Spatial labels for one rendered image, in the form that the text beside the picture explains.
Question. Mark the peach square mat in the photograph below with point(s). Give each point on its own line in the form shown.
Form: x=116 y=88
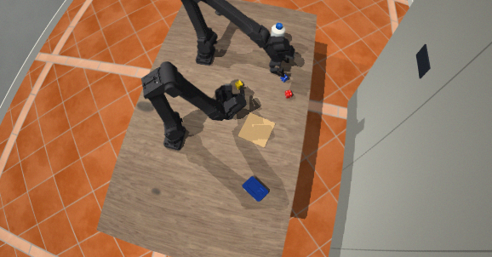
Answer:
x=256 y=129

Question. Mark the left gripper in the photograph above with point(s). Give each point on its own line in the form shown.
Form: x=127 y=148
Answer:
x=273 y=64

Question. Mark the blue die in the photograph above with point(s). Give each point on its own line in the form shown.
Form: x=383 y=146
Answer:
x=285 y=78

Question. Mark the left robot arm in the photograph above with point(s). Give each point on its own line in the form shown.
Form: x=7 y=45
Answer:
x=257 y=33

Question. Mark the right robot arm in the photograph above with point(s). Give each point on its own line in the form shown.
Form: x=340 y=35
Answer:
x=165 y=78

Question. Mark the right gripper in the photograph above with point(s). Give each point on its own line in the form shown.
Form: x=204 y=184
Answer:
x=218 y=92

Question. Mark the yellow die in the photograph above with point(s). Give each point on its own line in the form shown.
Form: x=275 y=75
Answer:
x=238 y=84

